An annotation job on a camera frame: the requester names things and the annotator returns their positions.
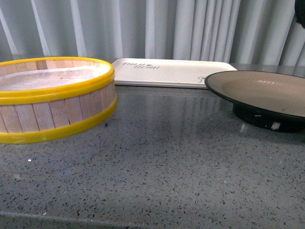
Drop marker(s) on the white steamer liner cloth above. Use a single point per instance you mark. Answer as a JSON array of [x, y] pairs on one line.
[[39, 79]]

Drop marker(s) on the yellow rimmed wooden steamer basket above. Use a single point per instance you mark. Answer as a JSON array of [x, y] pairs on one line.
[[37, 115]]

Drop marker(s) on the black rimmed beige plate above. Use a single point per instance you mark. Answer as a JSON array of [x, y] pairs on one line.
[[272, 101]]

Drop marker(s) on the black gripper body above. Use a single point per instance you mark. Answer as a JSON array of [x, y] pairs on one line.
[[300, 11]]

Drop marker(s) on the white rectangular tray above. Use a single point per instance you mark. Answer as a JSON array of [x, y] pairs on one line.
[[166, 73]]

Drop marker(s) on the grey pleated curtain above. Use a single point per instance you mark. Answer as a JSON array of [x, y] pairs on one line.
[[236, 31]]

